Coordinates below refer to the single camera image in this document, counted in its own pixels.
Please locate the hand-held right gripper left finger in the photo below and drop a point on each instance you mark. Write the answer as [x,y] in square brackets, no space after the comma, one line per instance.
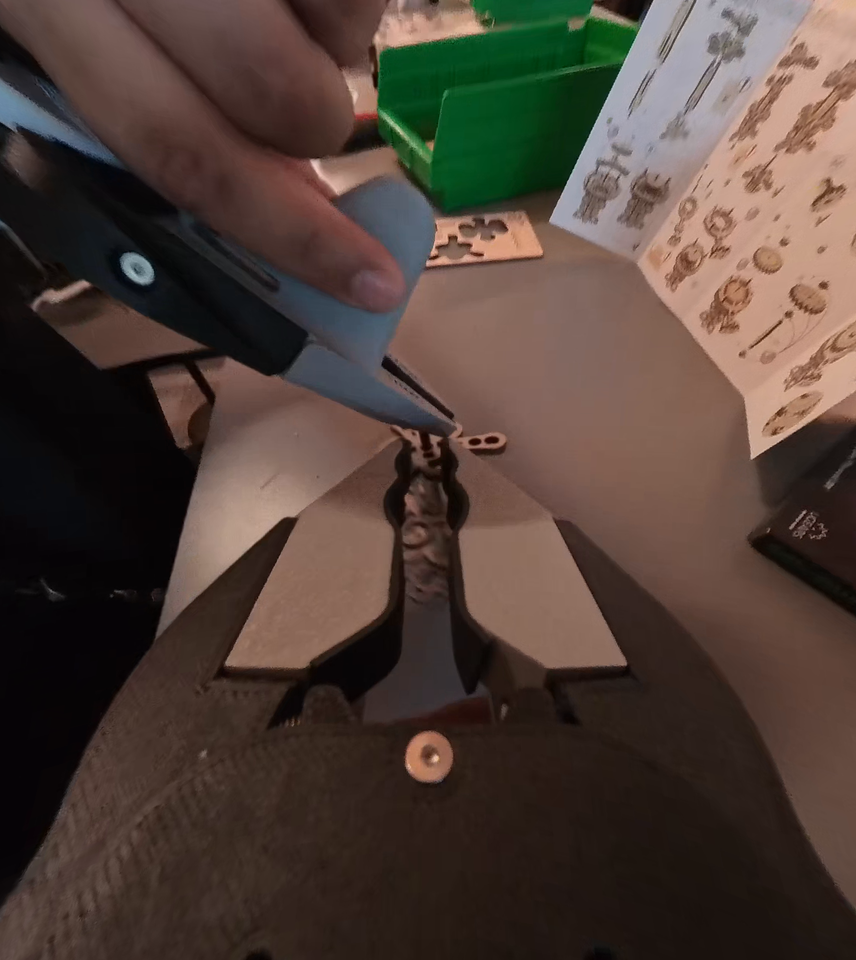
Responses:
[315,592]

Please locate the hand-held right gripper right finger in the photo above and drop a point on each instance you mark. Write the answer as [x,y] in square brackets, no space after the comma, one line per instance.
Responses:
[540,592]

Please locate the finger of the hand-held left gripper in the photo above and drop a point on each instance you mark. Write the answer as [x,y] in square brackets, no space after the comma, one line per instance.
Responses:
[420,391]
[345,379]

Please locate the wooden gear model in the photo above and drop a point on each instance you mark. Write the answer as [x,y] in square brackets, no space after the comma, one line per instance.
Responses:
[428,540]

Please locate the black model kit box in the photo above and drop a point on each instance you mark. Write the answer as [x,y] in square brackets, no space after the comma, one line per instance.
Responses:
[832,540]

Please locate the person's left hand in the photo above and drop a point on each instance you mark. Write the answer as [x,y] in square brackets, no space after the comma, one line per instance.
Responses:
[210,112]

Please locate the cut-out plywood part sheet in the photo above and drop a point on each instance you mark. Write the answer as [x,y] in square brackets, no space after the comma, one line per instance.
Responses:
[518,240]

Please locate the green plastic bin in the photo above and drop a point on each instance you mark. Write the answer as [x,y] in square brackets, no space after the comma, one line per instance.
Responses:
[533,9]
[503,135]

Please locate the paper instruction sheet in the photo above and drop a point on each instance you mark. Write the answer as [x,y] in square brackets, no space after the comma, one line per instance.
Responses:
[772,187]

